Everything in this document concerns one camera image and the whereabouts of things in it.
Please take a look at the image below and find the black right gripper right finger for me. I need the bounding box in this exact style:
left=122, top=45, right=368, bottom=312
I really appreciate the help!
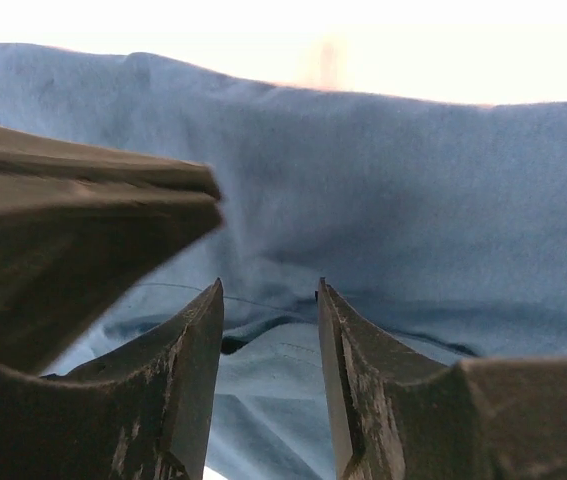
left=316, top=284, right=567, bottom=479

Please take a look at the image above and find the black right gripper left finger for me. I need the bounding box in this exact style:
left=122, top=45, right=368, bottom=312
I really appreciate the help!
left=0, top=282, right=224, bottom=479

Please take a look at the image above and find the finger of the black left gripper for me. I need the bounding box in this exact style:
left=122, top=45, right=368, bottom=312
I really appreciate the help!
left=0, top=189, right=221, bottom=373
left=0, top=127, right=221, bottom=200

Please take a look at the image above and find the teal blue t-shirt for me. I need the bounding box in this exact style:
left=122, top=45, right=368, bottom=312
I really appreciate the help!
left=0, top=44, right=567, bottom=479

